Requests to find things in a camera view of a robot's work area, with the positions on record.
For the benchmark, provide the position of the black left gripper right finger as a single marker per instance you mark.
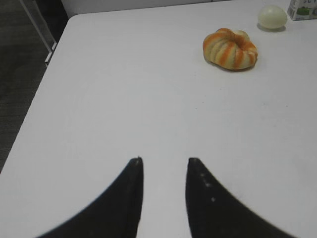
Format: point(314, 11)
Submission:
point(213, 212)

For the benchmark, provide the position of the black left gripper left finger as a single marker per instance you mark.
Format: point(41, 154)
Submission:
point(114, 214)

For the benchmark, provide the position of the white egg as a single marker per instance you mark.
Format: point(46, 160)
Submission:
point(272, 17)

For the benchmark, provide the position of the white milk carton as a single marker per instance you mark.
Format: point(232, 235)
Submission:
point(302, 9)

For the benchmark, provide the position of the metal frame leg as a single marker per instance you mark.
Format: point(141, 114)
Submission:
point(33, 12)

